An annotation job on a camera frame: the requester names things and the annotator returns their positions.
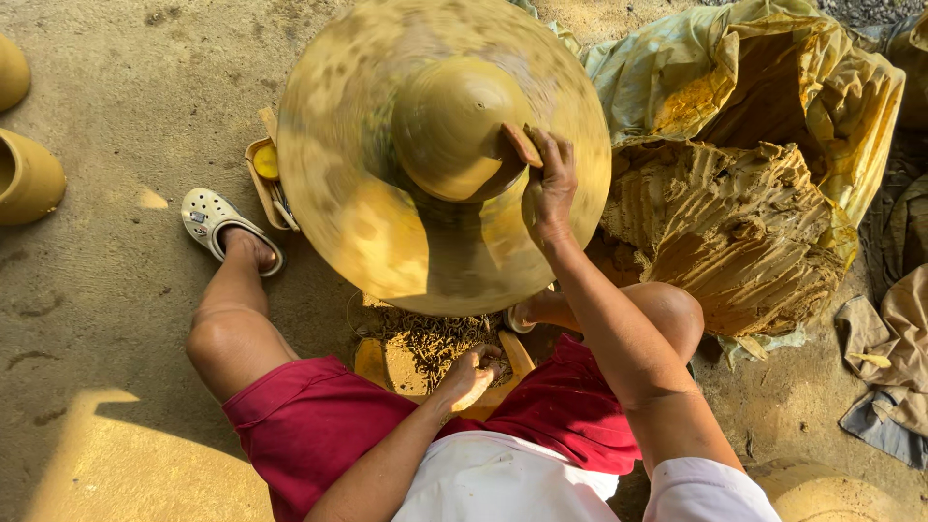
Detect wooden modelling sticks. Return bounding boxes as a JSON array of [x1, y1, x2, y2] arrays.
[[270, 180, 301, 233]]

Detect round yellow sponge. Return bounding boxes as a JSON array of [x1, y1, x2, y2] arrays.
[[251, 142, 281, 182]]

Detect white shirt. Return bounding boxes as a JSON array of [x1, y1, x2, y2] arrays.
[[390, 430, 783, 522]]

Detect heap of clay trimmings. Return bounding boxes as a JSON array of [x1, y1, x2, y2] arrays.
[[361, 306, 514, 394]]

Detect wooden tool tray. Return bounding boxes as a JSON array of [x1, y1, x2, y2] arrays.
[[244, 107, 301, 233]]

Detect large finished clay pot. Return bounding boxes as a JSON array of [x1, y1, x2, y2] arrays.
[[0, 128, 68, 226]]

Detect yellow clay-stained plastic sheet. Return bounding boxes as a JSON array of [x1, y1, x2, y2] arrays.
[[506, 0, 908, 367]]

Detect person's leg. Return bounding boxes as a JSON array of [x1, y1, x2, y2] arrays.
[[185, 226, 301, 406], [510, 281, 706, 363]]

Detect clay pot with rounded rim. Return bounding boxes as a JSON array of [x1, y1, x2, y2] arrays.
[[745, 459, 916, 522]]

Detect person's left leg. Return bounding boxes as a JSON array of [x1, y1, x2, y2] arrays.
[[185, 226, 301, 406]]

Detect white clog sandal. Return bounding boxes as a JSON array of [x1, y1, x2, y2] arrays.
[[503, 304, 539, 335], [180, 188, 287, 278]]

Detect person's right leg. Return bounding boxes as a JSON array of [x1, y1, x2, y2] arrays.
[[510, 281, 706, 363]]

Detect brown scraper tool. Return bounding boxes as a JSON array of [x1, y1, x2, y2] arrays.
[[501, 122, 545, 170]]

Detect person's right hand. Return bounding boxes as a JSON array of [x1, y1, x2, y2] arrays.
[[522, 125, 580, 245]]

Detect yellow wooden board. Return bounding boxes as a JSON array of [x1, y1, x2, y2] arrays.
[[353, 328, 537, 423]]

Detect red shorts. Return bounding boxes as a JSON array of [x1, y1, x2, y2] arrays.
[[221, 332, 645, 522]]

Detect small finished clay pot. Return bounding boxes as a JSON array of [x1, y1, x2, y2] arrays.
[[0, 32, 32, 114]]

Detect round clay-smeared potter's wheel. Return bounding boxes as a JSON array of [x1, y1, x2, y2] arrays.
[[276, 0, 613, 319]]

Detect wet yellow clay pot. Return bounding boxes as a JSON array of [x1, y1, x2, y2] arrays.
[[391, 57, 535, 204]]

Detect person's left hand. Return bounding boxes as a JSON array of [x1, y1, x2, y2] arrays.
[[434, 344, 506, 414]]

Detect large raw clay lump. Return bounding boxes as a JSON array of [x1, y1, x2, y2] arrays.
[[586, 140, 848, 339]]

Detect beige crumpled cloth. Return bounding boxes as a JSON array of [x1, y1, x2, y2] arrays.
[[834, 263, 928, 471]]

